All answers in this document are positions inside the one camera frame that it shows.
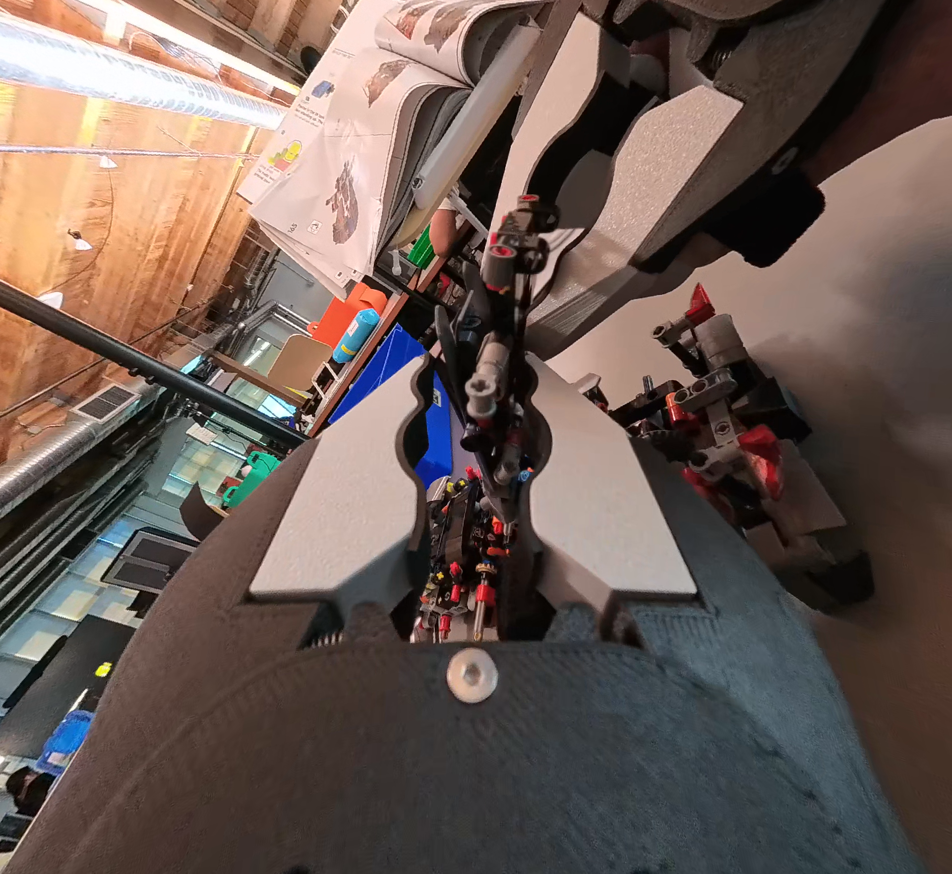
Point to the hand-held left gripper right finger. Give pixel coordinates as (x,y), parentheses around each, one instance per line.
(602,517)

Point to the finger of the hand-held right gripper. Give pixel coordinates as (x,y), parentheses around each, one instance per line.
(669,167)
(565,115)

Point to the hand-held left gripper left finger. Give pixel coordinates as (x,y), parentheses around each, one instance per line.
(349,509)

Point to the large grey lego model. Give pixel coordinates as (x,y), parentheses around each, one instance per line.
(714,428)

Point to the small black lego assembly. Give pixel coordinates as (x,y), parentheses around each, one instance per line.
(506,264)

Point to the person's right forearm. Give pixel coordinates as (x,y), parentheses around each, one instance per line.
(892,56)

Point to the white book stand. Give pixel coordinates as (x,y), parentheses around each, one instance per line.
(476,123)

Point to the blue storage bin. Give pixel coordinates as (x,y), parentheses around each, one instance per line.
(394,383)

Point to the wooden chair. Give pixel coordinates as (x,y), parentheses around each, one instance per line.
(297,365)

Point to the blue yellow canister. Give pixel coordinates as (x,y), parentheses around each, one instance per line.
(355,335)

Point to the orange case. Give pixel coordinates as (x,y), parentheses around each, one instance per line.
(346,312)

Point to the open instruction booklet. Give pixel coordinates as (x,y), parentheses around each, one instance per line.
(357,145)

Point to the black stand pole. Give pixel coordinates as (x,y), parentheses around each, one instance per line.
(149,365)

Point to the black monitor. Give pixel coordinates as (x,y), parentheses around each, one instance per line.
(59,673)

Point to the blue crate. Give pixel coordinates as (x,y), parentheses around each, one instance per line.
(67,740)

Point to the silver air duct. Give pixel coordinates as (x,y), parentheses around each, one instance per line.
(59,465)

